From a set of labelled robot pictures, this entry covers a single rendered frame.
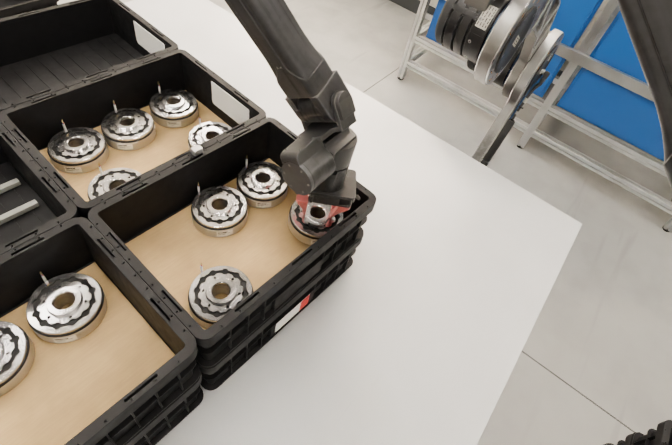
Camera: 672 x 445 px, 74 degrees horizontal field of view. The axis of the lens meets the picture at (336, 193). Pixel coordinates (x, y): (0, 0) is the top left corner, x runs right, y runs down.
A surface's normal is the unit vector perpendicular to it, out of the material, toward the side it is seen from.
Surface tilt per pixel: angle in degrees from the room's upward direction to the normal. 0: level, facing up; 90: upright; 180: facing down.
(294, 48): 55
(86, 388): 0
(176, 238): 0
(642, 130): 90
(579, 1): 90
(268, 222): 0
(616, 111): 90
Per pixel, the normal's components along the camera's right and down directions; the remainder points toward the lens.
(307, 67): 0.60, 0.00
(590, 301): 0.17, -0.65
